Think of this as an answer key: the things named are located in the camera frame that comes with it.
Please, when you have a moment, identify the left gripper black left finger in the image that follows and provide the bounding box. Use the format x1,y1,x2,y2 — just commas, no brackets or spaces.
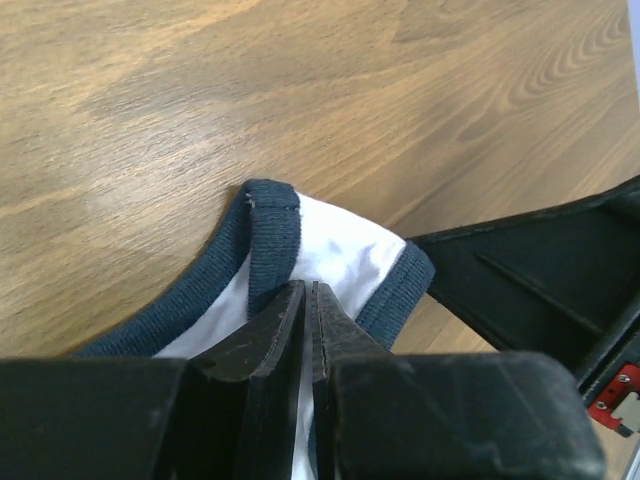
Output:
1,281,305,479

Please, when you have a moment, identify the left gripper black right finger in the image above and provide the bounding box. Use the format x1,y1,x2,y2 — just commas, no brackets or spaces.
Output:
310,283,606,479

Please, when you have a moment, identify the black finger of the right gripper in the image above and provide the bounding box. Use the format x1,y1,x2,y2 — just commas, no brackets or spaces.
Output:
413,178,639,395

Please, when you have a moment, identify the white printed tank top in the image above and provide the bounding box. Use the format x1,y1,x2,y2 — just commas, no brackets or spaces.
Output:
77,180,435,479

